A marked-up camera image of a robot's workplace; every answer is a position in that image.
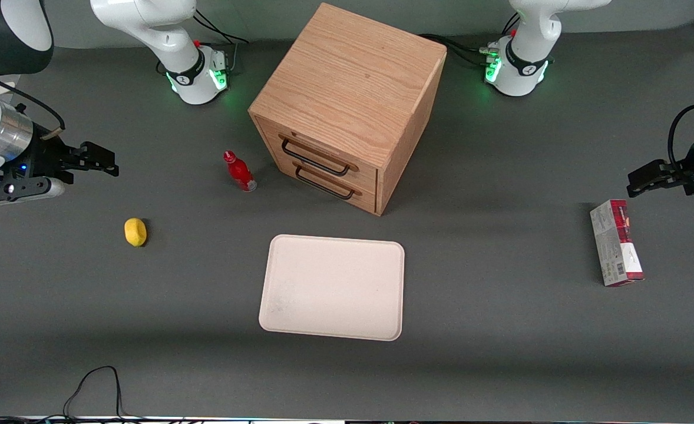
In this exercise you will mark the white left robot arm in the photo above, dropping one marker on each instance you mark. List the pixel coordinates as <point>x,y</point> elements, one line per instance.
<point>524,70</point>

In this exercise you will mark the wooden drawer front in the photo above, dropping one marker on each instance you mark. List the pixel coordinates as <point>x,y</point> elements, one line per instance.
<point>347,197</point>
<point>323,147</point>

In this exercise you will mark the yellow lemon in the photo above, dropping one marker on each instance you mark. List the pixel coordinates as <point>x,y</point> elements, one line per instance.
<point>135,232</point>

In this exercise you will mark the wooden drawer cabinet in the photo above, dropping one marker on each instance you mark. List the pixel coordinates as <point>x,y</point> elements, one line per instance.
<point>353,76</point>

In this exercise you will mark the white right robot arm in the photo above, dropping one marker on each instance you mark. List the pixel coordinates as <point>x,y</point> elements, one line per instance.
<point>170,35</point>

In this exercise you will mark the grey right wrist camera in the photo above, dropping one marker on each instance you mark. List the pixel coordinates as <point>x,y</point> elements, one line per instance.
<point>11,192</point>

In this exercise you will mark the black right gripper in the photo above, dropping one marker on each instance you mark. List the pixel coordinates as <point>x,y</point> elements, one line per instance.
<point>39,159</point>

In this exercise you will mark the red coke bottle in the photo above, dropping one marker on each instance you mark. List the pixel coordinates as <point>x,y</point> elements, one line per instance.
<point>241,172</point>

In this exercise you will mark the grey and red carton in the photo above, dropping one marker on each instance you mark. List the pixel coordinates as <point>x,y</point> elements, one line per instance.
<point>615,247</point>

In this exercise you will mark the cream plastic tray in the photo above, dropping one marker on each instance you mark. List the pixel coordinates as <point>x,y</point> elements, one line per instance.
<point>332,288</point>

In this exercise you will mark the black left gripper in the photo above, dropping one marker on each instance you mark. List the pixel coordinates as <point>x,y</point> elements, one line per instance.
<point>692,170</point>

